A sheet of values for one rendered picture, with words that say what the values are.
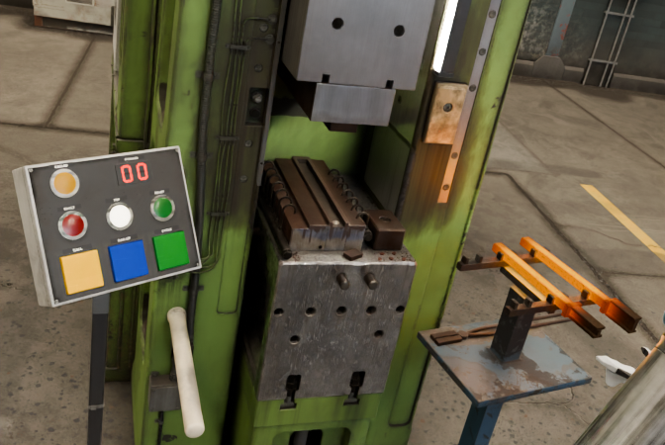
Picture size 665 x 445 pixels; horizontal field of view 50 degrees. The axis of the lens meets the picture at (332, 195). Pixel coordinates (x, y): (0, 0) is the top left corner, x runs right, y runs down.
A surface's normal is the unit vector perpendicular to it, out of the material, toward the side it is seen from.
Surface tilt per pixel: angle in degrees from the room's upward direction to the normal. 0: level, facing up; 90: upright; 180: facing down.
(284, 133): 90
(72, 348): 0
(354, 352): 90
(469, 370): 0
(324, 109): 90
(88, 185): 60
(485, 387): 0
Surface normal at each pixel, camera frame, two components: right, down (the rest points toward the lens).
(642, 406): -0.58, -0.39
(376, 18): 0.28, 0.45
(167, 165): 0.65, -0.08
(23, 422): 0.18, -0.89
